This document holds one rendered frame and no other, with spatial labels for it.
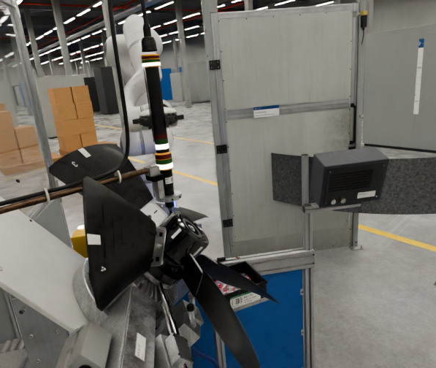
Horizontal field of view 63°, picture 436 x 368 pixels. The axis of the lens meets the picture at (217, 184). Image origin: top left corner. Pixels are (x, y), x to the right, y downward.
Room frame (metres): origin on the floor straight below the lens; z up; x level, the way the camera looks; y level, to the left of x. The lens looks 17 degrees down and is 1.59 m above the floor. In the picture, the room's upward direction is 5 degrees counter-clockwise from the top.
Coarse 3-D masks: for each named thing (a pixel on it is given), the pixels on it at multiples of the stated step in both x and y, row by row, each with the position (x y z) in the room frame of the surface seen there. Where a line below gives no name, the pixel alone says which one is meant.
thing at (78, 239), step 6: (84, 228) 1.26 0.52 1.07; (72, 234) 1.21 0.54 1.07; (78, 234) 1.20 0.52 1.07; (84, 234) 1.19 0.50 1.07; (72, 240) 1.18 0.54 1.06; (78, 240) 1.18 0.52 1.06; (84, 240) 1.18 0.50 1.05; (78, 246) 1.18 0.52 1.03; (84, 246) 1.18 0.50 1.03; (78, 252) 1.18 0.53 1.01; (84, 252) 1.18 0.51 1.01
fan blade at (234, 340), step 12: (204, 276) 0.70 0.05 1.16; (204, 288) 0.71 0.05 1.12; (216, 288) 0.65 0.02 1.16; (204, 300) 0.71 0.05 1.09; (216, 300) 0.66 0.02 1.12; (204, 312) 0.71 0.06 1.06; (216, 312) 0.67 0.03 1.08; (228, 312) 0.61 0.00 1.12; (216, 324) 0.68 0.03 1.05; (228, 324) 0.63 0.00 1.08; (240, 324) 0.54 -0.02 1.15; (228, 336) 0.64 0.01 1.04; (240, 336) 0.58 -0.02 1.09; (228, 348) 0.66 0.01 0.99; (240, 348) 0.60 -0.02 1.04; (252, 348) 0.51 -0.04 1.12; (240, 360) 0.62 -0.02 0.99; (252, 360) 0.56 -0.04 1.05
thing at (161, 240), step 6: (156, 228) 0.73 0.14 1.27; (162, 228) 0.76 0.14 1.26; (156, 240) 0.73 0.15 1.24; (162, 240) 0.76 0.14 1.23; (156, 246) 0.73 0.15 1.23; (162, 246) 0.76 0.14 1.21; (156, 252) 0.73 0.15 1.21; (162, 252) 0.76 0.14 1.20; (162, 258) 0.75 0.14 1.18; (156, 264) 0.72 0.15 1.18
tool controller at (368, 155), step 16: (320, 160) 1.31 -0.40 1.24; (336, 160) 1.31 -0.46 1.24; (352, 160) 1.30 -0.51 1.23; (368, 160) 1.29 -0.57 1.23; (384, 160) 1.29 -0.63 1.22; (320, 176) 1.30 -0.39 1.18; (336, 176) 1.28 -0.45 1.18; (352, 176) 1.29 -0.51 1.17; (368, 176) 1.30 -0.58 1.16; (384, 176) 1.31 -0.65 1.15; (320, 192) 1.30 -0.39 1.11; (336, 192) 1.30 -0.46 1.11; (352, 192) 1.31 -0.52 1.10; (368, 192) 1.32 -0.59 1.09
